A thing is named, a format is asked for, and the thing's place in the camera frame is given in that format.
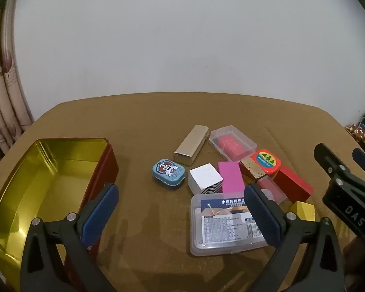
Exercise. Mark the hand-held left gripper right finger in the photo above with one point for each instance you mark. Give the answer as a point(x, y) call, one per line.
point(263, 216)

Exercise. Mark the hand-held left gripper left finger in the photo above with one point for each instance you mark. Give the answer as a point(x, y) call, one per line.
point(99, 216)

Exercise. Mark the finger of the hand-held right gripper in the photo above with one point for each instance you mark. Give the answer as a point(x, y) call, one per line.
point(363, 162)
point(327, 158)

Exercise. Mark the yellow block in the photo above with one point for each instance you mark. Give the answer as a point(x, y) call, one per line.
point(304, 211)

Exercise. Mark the clear plastic box with label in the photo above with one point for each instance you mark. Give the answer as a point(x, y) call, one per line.
point(222, 225)

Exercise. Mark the red rectangular box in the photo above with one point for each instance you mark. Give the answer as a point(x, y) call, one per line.
point(293, 185)

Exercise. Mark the rose box with gold cap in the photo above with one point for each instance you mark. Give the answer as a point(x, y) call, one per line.
point(252, 170)

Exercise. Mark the pink rectangular box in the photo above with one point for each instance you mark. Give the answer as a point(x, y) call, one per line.
point(231, 178)

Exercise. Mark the orange tin with green label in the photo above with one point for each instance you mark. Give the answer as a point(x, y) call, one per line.
point(266, 161)

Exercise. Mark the red tin box gold inside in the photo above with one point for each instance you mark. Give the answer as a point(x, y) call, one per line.
point(48, 182)

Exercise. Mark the white cube box zigzag sides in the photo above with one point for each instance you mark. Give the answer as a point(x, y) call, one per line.
point(204, 176)

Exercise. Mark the small blue cartoon tin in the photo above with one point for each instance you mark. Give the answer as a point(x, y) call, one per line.
point(168, 173)

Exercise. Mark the floral cloth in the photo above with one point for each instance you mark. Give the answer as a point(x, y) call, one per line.
point(360, 132)

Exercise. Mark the pink eraser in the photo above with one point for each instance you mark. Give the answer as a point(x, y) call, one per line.
point(232, 146)

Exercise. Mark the clear plastic case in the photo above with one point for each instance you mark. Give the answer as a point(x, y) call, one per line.
point(222, 133)

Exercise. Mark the gold rectangular box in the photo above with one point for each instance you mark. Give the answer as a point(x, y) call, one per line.
point(190, 146)

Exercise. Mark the brown tablecloth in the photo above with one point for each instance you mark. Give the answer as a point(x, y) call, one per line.
point(140, 121)

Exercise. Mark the beige patterned curtain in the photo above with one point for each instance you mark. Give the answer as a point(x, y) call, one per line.
point(3, 97)

